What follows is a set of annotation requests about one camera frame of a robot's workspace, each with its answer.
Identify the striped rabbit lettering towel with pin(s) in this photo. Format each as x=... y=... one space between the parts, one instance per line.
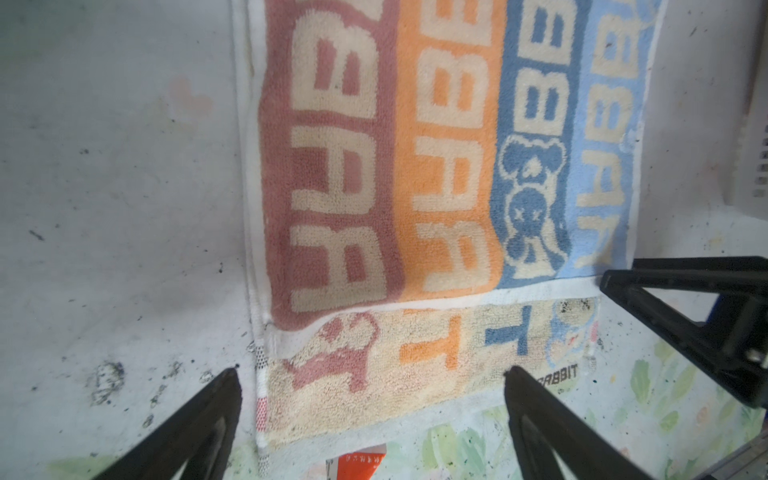
x=432 y=190

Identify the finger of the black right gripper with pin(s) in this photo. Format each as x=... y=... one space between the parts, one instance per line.
x=729 y=345

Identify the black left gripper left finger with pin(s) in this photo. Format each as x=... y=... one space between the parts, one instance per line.
x=194 y=443

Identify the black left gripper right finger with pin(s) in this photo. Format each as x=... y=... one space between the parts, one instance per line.
x=544 y=430

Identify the white plastic laundry basket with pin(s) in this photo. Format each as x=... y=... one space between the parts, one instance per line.
x=748 y=184

